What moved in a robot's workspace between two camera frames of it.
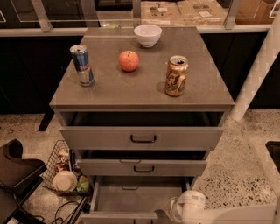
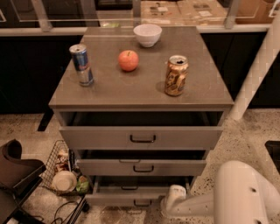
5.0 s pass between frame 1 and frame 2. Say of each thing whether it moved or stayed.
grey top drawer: stayed
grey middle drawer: stayed
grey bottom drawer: moved
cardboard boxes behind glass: stayed
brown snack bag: stayed
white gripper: moved
